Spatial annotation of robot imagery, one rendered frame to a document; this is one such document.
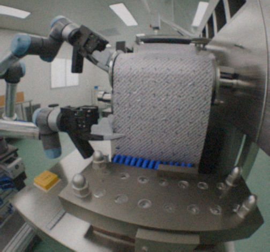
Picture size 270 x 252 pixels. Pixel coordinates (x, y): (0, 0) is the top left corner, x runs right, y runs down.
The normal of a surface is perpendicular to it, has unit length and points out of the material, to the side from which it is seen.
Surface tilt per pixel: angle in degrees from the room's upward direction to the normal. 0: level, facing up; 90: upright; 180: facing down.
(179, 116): 90
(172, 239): 0
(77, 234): 0
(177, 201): 0
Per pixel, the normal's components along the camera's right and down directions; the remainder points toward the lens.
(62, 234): 0.02, -0.96
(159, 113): -0.26, 0.26
